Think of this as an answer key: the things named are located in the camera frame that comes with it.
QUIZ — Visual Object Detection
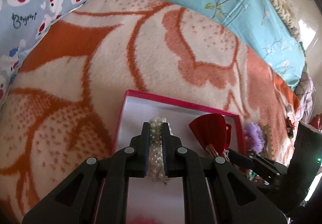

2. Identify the small red bow hair clip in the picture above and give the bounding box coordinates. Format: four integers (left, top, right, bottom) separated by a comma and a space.
285, 118, 296, 139

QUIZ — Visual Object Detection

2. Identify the orange and white blanket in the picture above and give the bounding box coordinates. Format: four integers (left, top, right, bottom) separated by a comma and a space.
0, 0, 302, 224

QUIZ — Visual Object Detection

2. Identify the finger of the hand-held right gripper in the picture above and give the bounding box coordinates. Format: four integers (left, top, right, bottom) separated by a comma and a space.
228, 148, 259, 171

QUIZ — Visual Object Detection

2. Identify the white pearl hair band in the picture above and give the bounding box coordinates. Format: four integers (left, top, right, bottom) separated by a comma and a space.
146, 116, 174, 185

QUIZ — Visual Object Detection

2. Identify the cream lace cloth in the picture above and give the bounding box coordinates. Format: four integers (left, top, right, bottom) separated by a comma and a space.
252, 0, 306, 43

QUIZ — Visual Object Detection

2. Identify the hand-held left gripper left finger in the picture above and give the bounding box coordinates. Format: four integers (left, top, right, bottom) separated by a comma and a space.
22, 122, 151, 224

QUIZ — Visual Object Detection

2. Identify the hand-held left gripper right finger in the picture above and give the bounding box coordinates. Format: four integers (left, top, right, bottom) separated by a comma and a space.
161, 122, 288, 224

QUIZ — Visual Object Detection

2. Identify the red fan hair clip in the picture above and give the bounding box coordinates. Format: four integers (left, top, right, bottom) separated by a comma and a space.
189, 114, 232, 158

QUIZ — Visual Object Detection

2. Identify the red jewelry box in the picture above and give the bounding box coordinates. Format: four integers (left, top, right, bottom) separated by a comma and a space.
97, 89, 248, 224

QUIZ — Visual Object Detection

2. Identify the purple mesh scrunchie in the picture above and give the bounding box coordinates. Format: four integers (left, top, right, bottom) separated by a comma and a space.
243, 123, 265, 151

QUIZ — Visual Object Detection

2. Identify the pale purple cloth pile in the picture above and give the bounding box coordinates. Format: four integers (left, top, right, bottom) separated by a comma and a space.
294, 70, 315, 124

